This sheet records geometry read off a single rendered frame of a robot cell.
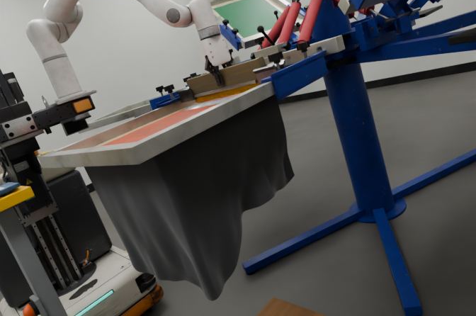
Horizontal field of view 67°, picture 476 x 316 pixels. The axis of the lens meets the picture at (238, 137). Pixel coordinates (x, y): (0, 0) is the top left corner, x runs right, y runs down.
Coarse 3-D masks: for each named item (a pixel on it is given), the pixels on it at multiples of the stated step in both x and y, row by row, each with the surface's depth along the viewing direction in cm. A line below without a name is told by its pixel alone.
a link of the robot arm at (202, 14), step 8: (192, 0) 123; (200, 0) 122; (208, 0) 124; (192, 8) 123; (200, 8) 122; (208, 8) 123; (192, 16) 126; (200, 16) 123; (208, 16) 123; (192, 24) 131; (200, 24) 124; (208, 24) 124; (216, 24) 126
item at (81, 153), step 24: (240, 96) 94; (264, 96) 101; (144, 120) 136; (192, 120) 83; (216, 120) 88; (72, 144) 117; (96, 144) 122; (120, 144) 81; (144, 144) 74; (168, 144) 78
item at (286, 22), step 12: (312, 0) 166; (336, 0) 162; (288, 12) 175; (312, 12) 162; (360, 12) 151; (276, 24) 185; (288, 24) 170; (312, 24) 160; (276, 36) 187; (288, 36) 168; (300, 36) 157
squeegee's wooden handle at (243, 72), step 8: (240, 64) 122; (248, 64) 120; (256, 64) 118; (264, 64) 118; (224, 72) 128; (232, 72) 126; (240, 72) 123; (248, 72) 121; (192, 80) 141; (200, 80) 138; (208, 80) 135; (224, 80) 130; (232, 80) 127; (240, 80) 125; (248, 80) 122; (192, 88) 142; (200, 88) 139; (208, 88) 136; (216, 88) 134
